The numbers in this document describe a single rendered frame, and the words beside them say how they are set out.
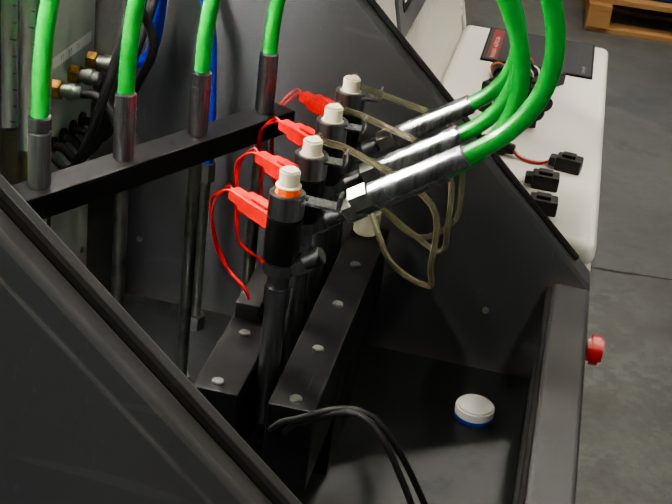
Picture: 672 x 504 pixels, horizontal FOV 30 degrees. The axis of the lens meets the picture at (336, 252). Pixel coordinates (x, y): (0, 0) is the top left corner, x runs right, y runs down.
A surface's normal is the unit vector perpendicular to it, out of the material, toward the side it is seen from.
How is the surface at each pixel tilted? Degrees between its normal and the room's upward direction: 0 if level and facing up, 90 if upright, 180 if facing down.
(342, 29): 90
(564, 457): 0
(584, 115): 0
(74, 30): 90
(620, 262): 0
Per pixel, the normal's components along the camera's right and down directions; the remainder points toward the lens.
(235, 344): 0.11, -0.88
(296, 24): -0.21, 0.44
